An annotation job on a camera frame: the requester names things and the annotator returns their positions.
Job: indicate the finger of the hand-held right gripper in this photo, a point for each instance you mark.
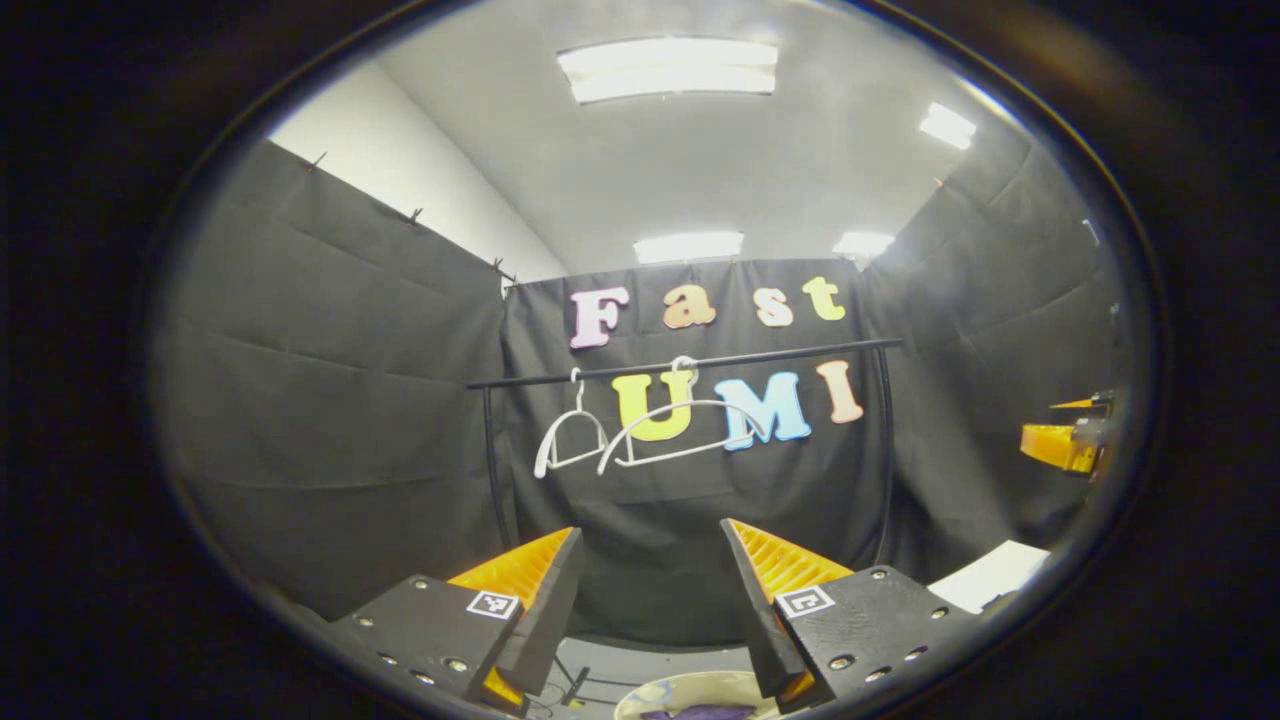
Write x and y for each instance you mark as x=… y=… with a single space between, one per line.
x=1080 y=404
x=1048 y=445

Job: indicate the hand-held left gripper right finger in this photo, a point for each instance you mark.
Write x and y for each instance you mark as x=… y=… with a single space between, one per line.
x=758 y=620

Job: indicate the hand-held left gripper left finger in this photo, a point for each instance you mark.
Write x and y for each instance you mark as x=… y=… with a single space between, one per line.
x=545 y=620

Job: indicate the beige laundry hamper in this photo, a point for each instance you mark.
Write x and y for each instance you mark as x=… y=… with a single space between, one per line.
x=690 y=686

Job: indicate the purple knit jacket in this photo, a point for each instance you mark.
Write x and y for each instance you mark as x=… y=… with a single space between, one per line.
x=700 y=713

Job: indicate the white clothes hanger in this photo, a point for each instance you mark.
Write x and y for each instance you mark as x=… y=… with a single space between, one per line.
x=683 y=360
x=548 y=450

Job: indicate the black clothes rack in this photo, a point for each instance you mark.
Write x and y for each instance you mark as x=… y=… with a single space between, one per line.
x=820 y=350

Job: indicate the white floor board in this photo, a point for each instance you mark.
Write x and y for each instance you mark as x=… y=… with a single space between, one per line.
x=990 y=578

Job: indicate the black backdrop cloth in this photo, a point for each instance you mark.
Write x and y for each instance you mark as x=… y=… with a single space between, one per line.
x=350 y=400

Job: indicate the large ceiling light panel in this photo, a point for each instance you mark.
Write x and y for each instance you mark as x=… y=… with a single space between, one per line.
x=668 y=70

